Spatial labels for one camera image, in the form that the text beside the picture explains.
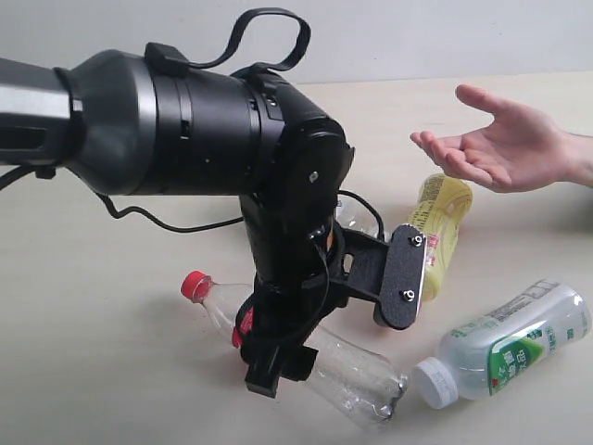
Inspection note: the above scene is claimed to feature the clear bottle floral white label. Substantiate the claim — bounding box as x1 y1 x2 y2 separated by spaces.
334 191 385 240

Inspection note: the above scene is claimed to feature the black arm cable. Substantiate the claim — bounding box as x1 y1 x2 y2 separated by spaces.
0 6 385 353

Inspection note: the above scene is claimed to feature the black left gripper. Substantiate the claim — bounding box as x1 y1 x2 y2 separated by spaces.
233 223 427 397

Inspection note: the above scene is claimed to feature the person's bare forearm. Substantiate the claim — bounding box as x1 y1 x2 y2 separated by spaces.
570 134 593 188

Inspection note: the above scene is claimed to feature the yellow bottle red cap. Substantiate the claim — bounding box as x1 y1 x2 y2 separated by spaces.
406 173 473 303

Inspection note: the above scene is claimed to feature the clear bottle green white label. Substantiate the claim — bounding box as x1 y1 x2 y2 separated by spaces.
411 279 592 410

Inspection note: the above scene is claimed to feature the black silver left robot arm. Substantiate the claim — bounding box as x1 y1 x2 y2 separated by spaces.
1 43 426 397

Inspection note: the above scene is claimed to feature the clear cola bottle red label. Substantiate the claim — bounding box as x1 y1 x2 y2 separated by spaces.
181 271 409 427

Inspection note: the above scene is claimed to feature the person's open hand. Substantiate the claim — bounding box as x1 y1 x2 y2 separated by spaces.
410 84 576 194

